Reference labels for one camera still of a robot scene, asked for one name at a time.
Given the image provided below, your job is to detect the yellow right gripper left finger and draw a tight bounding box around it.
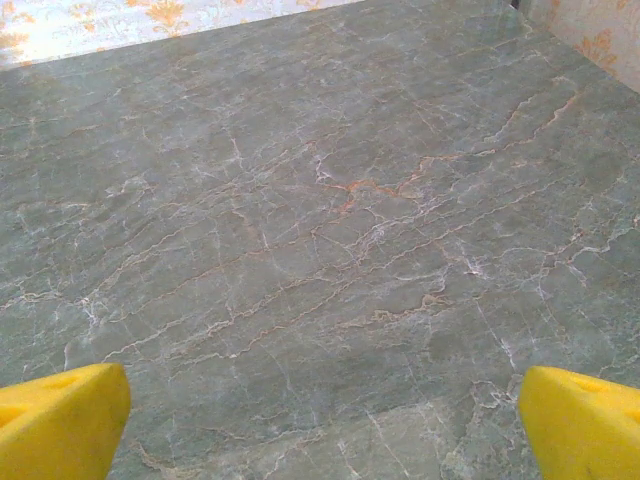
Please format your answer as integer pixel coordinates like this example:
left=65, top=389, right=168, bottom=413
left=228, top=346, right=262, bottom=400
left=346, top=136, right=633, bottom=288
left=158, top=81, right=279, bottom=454
left=0, top=362, right=132, bottom=480

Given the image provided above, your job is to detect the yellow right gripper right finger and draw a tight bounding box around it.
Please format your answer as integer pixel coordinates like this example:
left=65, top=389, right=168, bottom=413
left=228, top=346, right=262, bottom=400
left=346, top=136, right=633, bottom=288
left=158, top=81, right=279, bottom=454
left=518, top=365, right=640, bottom=480

